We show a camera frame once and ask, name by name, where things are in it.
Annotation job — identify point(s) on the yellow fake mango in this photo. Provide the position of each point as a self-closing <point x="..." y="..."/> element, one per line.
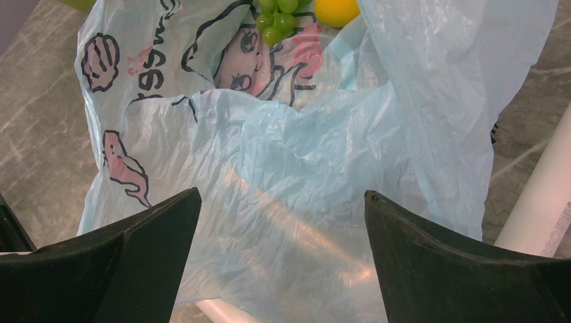
<point x="336" y="13"/>

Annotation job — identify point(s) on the hex key set orange holder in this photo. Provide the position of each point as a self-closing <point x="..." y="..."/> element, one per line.
<point x="493" y="132"/>

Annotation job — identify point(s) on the green fake grape bunch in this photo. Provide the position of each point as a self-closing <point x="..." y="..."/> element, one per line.
<point x="278" y="20"/>

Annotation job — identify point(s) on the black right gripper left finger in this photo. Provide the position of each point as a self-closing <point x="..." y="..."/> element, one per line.
<point x="128" y="271"/>

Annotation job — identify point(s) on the white PVC pipe frame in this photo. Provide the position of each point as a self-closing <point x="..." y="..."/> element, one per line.
<point x="537" y="222"/>

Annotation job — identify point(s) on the lime green plastic basin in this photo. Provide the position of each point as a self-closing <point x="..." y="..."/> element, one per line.
<point x="81" y="5"/>

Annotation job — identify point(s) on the light blue printed plastic bag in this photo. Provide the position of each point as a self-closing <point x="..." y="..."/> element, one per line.
<point x="283" y="141"/>

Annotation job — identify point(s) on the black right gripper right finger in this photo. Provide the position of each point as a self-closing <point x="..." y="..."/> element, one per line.
<point x="429" y="273"/>

